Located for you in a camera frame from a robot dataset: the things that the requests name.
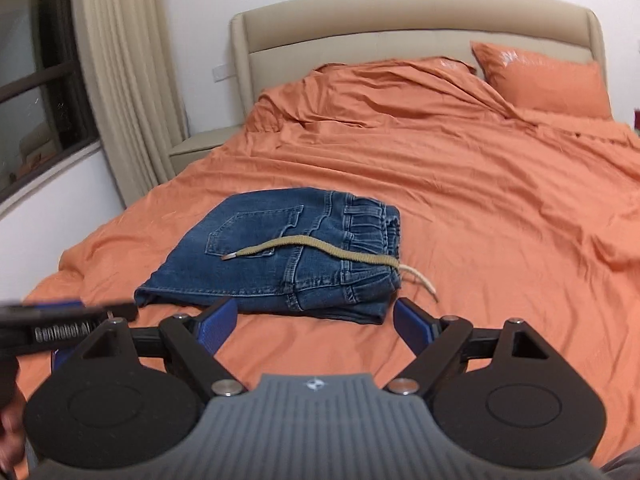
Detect blue denim pants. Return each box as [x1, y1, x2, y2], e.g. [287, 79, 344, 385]
[134, 188, 400, 325]

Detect beige drawstring cord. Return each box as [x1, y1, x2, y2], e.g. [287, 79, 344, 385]
[220, 234, 440, 304]

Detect person's left hand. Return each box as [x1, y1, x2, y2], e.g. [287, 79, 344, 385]
[0, 389, 26, 472]

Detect orange duvet cover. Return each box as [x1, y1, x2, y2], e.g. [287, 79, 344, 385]
[20, 58, 639, 479]

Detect beige nightstand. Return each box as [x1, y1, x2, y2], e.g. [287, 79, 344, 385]
[168, 125, 242, 174]

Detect dark framed window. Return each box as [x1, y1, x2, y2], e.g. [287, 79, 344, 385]
[1, 0, 99, 206]

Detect orange pillow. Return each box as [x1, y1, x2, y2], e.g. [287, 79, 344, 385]
[471, 42, 612, 119]

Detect beige upholstered headboard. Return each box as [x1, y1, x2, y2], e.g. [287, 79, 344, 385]
[230, 0, 606, 113]

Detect beige pleated curtain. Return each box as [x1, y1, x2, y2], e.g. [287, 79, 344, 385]
[72, 0, 188, 205]

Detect white wall socket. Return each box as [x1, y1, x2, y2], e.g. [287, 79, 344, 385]
[213, 63, 235, 82]

